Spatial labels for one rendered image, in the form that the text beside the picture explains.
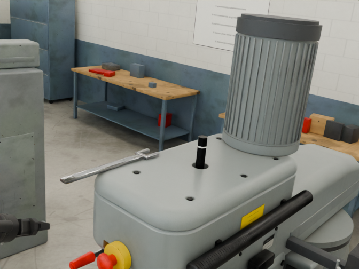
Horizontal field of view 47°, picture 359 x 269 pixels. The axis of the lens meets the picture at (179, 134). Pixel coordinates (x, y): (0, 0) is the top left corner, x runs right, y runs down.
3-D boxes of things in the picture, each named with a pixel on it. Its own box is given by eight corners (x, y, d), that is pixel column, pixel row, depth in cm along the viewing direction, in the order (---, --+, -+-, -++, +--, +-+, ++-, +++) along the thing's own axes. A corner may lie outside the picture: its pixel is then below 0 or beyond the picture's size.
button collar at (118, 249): (123, 280, 77) (124, 253, 75) (102, 265, 81) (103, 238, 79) (131, 275, 79) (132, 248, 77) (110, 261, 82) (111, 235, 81)
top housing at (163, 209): (170, 303, 73) (177, 224, 68) (80, 239, 89) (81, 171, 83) (294, 215, 107) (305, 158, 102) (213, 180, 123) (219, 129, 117)
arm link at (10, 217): (8, 245, 138) (-19, 247, 126) (7, 216, 140) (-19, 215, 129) (40, 241, 134) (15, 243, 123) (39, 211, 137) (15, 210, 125)
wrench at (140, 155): (68, 187, 76) (68, 182, 76) (56, 179, 79) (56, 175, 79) (159, 156, 94) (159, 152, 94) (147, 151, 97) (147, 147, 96)
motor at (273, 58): (274, 163, 96) (299, 21, 86) (206, 139, 108) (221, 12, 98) (311, 145, 111) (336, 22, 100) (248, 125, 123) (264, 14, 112)
